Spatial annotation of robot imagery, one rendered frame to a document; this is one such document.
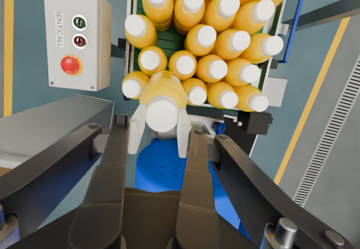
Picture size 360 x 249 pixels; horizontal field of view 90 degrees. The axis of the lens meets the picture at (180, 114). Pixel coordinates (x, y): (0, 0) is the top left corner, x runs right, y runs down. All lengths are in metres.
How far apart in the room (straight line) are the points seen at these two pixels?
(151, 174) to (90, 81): 0.24
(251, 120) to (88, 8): 0.50
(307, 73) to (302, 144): 0.67
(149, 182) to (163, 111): 0.22
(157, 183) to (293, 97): 1.64
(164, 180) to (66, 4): 0.40
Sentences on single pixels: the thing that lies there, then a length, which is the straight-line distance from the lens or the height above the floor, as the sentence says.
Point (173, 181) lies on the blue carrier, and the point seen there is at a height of 1.19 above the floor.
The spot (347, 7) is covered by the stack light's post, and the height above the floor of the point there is 1.03.
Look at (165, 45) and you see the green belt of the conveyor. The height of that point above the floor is 0.90.
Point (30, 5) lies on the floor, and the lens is 1.84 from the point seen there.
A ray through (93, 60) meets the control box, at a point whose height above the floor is 1.10.
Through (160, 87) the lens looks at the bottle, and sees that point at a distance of 0.24.
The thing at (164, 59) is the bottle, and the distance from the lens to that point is 0.44.
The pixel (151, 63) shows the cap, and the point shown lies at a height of 1.11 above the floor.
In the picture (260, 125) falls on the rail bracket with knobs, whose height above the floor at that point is 1.00.
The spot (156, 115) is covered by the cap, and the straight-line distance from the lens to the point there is 0.21.
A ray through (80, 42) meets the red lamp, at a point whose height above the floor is 1.11.
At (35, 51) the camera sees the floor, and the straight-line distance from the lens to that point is 1.81.
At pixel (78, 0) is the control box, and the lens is 0.46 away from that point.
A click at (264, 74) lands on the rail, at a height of 0.98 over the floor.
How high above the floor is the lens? 1.51
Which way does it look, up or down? 75 degrees down
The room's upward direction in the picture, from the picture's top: 166 degrees clockwise
